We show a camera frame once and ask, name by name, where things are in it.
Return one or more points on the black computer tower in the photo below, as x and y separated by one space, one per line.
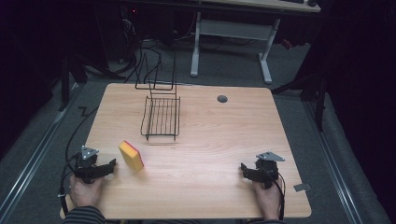
120 31

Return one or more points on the black computer mouse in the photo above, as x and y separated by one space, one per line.
312 2

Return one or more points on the metal floor rail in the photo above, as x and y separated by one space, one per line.
34 158
334 161

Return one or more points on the yellow and red sponge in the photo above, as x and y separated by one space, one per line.
131 155

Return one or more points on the black metal stand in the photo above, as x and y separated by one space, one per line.
66 81
319 99

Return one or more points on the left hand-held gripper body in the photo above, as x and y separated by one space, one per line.
87 163

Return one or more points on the person's right hand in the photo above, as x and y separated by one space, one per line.
267 200

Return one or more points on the white-framed desk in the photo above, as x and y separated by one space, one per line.
236 30

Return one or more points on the black keyboard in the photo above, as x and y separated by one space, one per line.
292 1

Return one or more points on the grey tape piece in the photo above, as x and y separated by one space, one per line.
302 187

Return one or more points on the person's left hand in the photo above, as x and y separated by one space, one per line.
84 193

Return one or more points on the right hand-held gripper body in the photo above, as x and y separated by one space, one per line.
268 169

